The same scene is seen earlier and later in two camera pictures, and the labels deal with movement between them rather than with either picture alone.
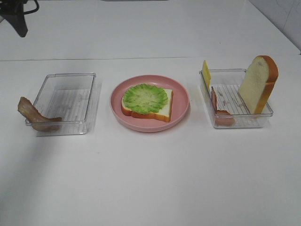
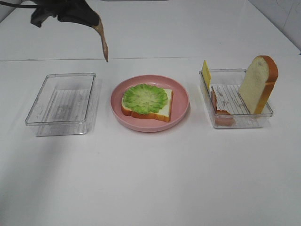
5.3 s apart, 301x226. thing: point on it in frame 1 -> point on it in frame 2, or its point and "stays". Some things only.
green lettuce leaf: (145, 98) stays
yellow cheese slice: (206, 73) stays
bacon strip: (32, 116) -> (99, 28)
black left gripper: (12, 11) -> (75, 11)
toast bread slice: (164, 114) stays
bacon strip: (223, 117) stays
